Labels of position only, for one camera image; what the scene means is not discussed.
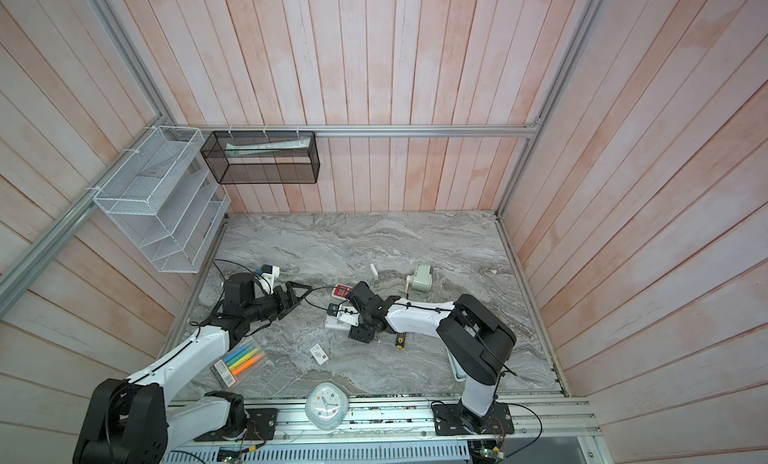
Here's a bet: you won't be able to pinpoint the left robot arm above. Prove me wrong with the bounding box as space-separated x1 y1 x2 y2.
72 273 312 463

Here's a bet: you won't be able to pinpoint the white wire mesh shelf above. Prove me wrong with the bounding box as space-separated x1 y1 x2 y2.
94 126 230 274

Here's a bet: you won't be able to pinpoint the white paper in basket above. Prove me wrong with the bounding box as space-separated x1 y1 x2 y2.
224 138 312 158

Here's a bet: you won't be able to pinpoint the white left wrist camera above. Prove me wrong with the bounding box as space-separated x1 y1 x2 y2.
256 265 280 295

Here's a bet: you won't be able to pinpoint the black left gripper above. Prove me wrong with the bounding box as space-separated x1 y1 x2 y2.
245 281 313 323

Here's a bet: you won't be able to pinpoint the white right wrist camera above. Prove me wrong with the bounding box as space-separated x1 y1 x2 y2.
325 303 359 327

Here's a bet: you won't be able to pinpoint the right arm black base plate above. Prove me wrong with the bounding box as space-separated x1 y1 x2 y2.
430 401 514 436

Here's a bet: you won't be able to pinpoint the light blue glasses case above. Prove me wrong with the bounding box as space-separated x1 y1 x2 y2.
446 350 466 382

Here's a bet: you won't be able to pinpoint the black wire mesh basket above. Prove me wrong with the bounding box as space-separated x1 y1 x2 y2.
201 130 321 185

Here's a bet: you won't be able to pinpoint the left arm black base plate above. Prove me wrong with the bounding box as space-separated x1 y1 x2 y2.
194 408 278 442

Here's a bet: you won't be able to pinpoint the white round alarm clock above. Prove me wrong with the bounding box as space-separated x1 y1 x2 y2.
305 382 349 431

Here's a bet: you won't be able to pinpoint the mint green pencil sharpener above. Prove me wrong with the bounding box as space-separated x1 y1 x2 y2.
405 264 433 293

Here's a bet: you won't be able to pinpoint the pack of coloured highlighters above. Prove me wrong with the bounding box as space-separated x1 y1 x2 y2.
210 338 267 391

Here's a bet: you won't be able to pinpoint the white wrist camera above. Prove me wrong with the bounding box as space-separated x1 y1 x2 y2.
325 303 359 327
256 265 280 295

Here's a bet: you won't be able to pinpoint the small white red card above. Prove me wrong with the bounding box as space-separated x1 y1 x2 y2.
310 344 329 365

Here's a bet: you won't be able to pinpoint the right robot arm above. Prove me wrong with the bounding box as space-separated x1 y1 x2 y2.
347 282 517 418

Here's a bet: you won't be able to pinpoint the aluminium front rail frame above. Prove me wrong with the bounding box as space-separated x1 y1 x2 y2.
159 395 613 463

